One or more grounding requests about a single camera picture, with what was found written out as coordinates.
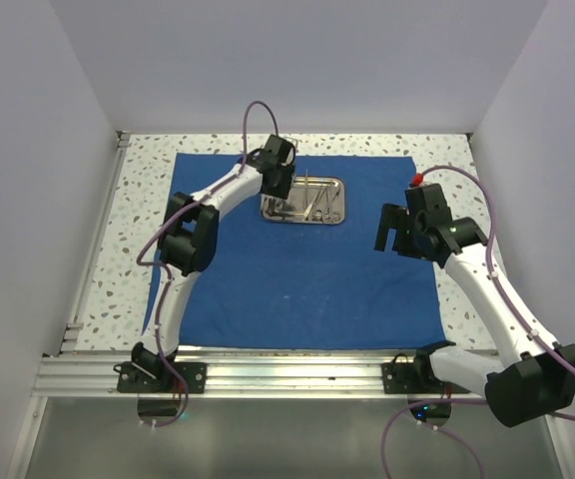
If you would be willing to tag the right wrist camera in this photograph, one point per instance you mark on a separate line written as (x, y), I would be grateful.
(417, 181)

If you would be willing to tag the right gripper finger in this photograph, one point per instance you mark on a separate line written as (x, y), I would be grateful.
(392, 218)
(403, 243)

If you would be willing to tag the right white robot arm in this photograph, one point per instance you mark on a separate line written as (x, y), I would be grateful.
(532, 374)

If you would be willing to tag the steel forceps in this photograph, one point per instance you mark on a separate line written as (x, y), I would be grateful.
(312, 214)

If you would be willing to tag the steel surgical scissors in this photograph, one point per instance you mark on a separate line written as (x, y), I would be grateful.
(329, 214)

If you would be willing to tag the steel instrument tray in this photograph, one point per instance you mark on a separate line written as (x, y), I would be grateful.
(293, 205)

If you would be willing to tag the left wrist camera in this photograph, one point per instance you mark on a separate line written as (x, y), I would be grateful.
(293, 141)

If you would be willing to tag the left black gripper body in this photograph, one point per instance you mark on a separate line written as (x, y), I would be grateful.
(283, 185)

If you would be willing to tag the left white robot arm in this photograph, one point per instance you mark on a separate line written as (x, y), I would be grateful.
(186, 243)

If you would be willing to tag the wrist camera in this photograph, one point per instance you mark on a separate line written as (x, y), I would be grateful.
(293, 141)
(417, 181)

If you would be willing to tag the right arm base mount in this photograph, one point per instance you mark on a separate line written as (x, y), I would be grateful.
(412, 373)

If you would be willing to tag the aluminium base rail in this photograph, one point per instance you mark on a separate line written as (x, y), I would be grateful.
(231, 373)

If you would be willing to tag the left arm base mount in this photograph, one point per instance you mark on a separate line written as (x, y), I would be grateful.
(134, 380)

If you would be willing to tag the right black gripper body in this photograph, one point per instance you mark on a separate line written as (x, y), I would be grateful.
(414, 227)

